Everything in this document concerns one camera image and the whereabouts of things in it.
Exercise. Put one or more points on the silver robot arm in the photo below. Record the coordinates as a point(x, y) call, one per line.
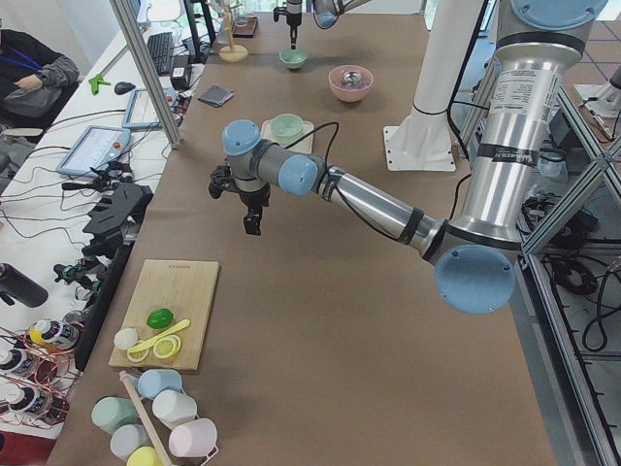
point(325, 14)
point(474, 253)

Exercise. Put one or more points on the blue cup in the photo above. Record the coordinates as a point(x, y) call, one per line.
point(154, 381)

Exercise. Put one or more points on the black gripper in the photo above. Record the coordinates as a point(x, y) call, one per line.
point(293, 20)
point(253, 198)

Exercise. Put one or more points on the pink cup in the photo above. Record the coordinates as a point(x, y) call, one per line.
point(196, 438)

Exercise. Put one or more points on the metal ice scoop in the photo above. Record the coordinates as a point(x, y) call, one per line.
point(352, 79)

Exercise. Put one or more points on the grey cup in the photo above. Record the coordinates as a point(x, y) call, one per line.
point(126, 439)

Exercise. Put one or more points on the copper wire bottle rack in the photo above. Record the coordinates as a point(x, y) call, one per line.
point(37, 380)

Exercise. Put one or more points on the green bowl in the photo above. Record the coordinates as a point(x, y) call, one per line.
point(286, 128)
point(293, 59)

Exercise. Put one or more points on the wooden cup rack handle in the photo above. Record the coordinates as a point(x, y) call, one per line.
point(127, 380)

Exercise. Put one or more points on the wooden cutting board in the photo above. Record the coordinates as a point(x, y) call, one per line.
point(185, 288)

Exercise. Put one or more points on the white garlic bulb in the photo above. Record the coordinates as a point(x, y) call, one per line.
point(126, 338)

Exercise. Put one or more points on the aluminium frame post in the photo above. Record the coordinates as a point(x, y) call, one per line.
point(138, 49)

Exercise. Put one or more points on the black computer mouse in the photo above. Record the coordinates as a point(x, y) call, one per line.
point(122, 88)

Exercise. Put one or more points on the pink bowl with ice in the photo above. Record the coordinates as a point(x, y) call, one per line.
point(350, 95)

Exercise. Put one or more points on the yellow cap sauce bottle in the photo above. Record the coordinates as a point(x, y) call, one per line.
point(59, 334)

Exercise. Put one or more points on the lemon slice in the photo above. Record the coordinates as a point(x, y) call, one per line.
point(167, 347)
point(137, 356)

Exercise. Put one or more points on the yellow cup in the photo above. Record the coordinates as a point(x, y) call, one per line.
point(144, 456)

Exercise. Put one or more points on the black keyboard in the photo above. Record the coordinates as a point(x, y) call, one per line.
point(160, 49)

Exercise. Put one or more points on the white cup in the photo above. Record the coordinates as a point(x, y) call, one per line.
point(174, 408)

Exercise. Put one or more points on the wooden mug tree stand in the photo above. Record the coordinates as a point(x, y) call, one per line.
point(231, 52)

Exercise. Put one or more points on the yellow plastic knife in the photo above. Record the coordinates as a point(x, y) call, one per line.
point(147, 344)

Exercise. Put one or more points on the black tool stand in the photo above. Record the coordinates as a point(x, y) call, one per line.
point(109, 214)

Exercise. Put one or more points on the grey folded cloth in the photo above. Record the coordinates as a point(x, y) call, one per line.
point(216, 96)

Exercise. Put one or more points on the seated person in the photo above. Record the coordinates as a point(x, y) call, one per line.
point(36, 81)

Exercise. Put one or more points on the green cup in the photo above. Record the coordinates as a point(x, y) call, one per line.
point(110, 413)

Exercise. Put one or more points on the green lime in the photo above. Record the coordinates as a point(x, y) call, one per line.
point(160, 318)

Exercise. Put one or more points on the black water bottle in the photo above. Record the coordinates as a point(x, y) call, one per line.
point(16, 287)

